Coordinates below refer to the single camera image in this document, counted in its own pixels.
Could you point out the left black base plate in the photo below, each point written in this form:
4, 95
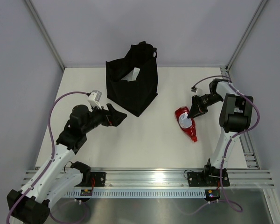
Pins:
96, 178

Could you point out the red dish soap bottle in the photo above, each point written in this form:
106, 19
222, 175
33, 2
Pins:
187, 125

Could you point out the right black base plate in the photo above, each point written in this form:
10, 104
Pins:
199, 179

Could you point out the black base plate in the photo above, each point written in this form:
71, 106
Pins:
199, 179
96, 178

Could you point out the black canvas bag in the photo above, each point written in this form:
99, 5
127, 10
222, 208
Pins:
134, 96

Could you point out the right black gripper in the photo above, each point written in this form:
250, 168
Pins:
196, 108

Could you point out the white frosted bottle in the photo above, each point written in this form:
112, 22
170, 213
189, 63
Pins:
132, 75

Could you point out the aluminium mounting rail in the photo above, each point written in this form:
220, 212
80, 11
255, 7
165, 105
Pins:
176, 178

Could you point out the white slotted cable duct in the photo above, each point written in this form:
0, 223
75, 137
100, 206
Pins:
136, 193

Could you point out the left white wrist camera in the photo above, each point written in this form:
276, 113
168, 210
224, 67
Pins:
94, 98

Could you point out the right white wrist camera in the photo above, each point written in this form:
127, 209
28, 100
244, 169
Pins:
197, 91

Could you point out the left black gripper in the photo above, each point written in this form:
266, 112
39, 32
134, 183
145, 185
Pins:
112, 117

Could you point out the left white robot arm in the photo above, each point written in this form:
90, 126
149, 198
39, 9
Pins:
33, 202

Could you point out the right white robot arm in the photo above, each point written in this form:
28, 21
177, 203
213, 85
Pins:
234, 119

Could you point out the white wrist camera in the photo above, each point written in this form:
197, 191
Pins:
94, 98
197, 91

